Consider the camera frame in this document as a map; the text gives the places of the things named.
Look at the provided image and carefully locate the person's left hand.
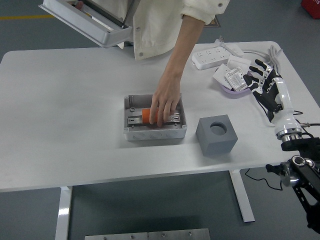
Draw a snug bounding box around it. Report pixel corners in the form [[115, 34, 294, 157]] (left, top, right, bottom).
[[149, 74, 183, 128]]

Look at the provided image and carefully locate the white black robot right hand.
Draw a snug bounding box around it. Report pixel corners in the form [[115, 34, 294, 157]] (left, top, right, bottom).
[[242, 58, 303, 136]]

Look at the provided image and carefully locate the orange cylindrical battery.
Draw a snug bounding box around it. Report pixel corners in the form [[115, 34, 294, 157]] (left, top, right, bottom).
[[141, 107, 161, 129]]

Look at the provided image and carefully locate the grey box cover frame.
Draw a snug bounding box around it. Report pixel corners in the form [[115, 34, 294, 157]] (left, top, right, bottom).
[[38, 0, 133, 49]]

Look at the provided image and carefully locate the grey junction box base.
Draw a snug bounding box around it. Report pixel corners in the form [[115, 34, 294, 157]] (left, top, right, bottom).
[[123, 92, 188, 142]]

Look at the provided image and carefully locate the labelled white socket panel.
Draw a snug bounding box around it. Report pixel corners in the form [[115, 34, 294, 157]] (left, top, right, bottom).
[[224, 66, 251, 92]]

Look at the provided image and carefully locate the white square socket panel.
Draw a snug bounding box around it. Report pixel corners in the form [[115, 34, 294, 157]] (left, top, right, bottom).
[[226, 55, 252, 73]]

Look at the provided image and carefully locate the white power strip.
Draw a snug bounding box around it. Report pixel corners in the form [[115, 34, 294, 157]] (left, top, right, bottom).
[[191, 45, 232, 71]]

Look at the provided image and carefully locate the white plain socket panel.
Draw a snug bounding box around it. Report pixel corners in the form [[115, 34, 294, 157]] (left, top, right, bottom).
[[213, 63, 232, 90]]

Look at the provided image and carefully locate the grey cube holder block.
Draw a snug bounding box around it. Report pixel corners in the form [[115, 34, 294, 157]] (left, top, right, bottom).
[[195, 114, 238, 158]]

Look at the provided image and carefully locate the person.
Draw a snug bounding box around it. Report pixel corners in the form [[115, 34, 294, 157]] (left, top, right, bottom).
[[109, 0, 231, 61]]

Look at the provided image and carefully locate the white power plug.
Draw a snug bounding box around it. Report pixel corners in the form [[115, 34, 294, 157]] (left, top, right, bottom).
[[214, 35, 229, 48]]

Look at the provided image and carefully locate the red object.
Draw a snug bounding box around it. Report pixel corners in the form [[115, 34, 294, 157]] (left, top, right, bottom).
[[299, 0, 320, 19]]

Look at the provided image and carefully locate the dark floor sign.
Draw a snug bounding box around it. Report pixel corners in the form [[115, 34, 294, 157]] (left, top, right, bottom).
[[203, 14, 222, 28]]

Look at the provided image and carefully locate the white table leg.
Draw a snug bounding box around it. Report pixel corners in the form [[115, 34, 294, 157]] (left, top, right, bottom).
[[54, 186, 73, 240], [229, 168, 256, 223]]

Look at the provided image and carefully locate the grey metal plate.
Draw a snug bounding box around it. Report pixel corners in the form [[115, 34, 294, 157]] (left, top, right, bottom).
[[84, 232, 149, 240], [147, 227, 211, 240]]

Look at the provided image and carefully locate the grey bundled cable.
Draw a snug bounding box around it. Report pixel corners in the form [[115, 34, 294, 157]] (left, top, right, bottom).
[[267, 44, 285, 73]]

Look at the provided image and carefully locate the white thin cable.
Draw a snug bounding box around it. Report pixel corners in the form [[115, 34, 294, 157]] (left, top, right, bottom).
[[242, 50, 272, 64]]

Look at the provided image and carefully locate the thin black cord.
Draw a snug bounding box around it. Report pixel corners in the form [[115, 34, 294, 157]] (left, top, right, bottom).
[[243, 109, 305, 191]]

